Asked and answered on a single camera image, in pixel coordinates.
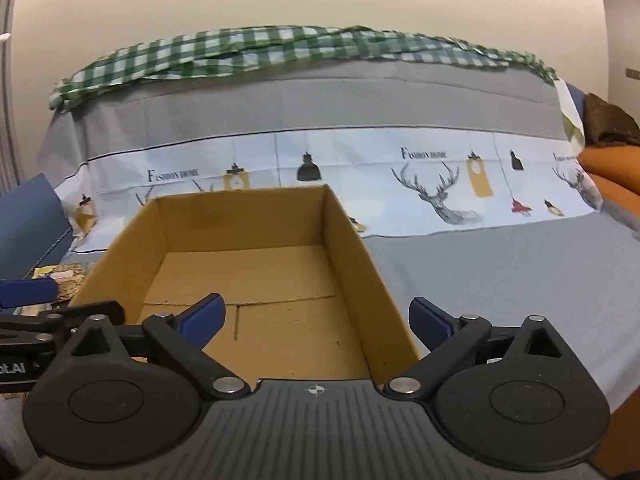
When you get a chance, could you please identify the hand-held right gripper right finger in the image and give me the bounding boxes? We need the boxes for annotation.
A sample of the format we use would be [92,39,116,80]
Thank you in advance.
[382,297,582,402]

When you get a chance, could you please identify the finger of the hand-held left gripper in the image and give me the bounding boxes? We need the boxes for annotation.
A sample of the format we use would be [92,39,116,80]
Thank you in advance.
[0,278,59,311]
[0,301,126,357]

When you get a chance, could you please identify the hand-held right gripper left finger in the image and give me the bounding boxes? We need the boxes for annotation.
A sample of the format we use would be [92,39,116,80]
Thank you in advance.
[55,293,250,402]

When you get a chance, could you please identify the cardboard box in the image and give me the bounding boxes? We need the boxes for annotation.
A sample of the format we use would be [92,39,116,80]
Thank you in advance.
[67,184,422,383]

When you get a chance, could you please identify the brown granola snack packet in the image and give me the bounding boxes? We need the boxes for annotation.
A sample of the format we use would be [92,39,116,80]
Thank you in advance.
[50,262,96,306]

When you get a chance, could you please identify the deer print bed sheet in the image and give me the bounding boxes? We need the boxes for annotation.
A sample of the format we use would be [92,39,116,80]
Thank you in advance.
[37,57,640,461]

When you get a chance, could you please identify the blue fabric sofa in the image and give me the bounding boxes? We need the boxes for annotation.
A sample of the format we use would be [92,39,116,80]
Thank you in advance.
[0,172,76,281]

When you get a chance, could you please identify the grey curtain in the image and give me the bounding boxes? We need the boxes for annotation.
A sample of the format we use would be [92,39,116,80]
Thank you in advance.
[0,0,27,196]

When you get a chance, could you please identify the orange cushion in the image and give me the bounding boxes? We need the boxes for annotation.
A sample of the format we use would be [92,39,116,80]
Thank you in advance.
[577,145,640,223]

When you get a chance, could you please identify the white leaf print cloth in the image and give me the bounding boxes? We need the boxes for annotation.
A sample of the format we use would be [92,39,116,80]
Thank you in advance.
[554,79,587,150]

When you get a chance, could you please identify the brown fuzzy cloth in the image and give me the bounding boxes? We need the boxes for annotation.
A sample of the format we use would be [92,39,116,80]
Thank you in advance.
[582,92,640,147]

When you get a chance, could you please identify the green checked cloth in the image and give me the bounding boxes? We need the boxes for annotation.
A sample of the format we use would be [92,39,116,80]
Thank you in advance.
[49,25,560,111]

